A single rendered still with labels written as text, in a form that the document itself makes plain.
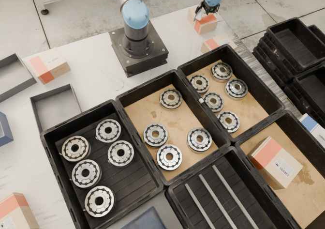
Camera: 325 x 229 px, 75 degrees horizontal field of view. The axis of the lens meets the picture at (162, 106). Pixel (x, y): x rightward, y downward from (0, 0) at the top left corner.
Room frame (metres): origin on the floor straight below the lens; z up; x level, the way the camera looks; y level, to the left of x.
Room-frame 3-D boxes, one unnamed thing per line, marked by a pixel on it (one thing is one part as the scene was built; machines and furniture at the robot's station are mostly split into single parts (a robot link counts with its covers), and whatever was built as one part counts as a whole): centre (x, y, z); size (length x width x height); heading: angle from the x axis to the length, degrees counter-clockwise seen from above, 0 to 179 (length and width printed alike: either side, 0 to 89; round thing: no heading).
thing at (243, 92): (0.55, -0.33, 0.86); 0.10 x 0.10 x 0.01
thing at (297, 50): (1.21, -0.91, 0.37); 0.40 x 0.30 x 0.45; 34
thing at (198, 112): (0.32, -0.04, 0.87); 0.40 x 0.30 x 0.11; 39
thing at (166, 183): (0.32, -0.04, 0.92); 0.40 x 0.30 x 0.02; 39
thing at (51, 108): (0.34, 0.49, 0.73); 0.27 x 0.20 x 0.05; 34
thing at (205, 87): (0.55, -0.15, 0.86); 0.10 x 0.10 x 0.01
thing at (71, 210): (0.13, 0.19, 0.92); 0.40 x 0.30 x 0.02; 39
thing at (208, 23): (1.11, -0.17, 0.74); 0.16 x 0.12 x 0.07; 34
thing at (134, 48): (0.77, 0.18, 0.85); 0.15 x 0.15 x 0.10
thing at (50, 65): (0.60, 0.62, 0.74); 0.16 x 0.12 x 0.07; 137
